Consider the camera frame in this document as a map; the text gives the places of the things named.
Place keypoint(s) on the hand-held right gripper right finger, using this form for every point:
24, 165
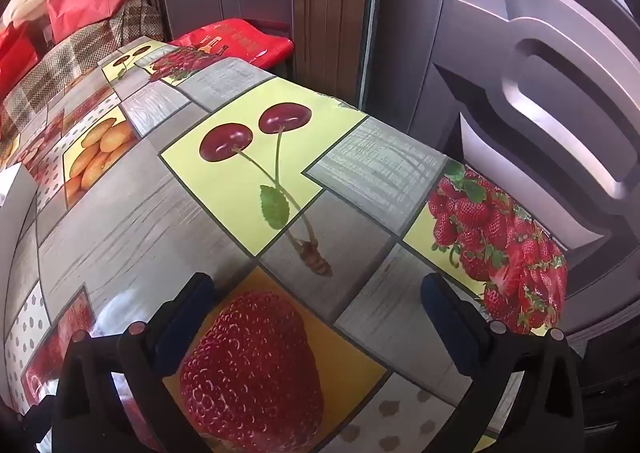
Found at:
450, 323

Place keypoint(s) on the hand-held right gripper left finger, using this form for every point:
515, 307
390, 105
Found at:
185, 323

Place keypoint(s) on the fruit print tablecloth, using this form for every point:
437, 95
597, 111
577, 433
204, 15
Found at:
125, 243

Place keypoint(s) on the plaid blanket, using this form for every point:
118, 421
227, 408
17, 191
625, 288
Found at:
55, 68

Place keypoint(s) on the red plastic bag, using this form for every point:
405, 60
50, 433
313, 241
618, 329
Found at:
235, 40

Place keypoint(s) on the red tote bag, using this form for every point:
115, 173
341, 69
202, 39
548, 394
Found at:
15, 53

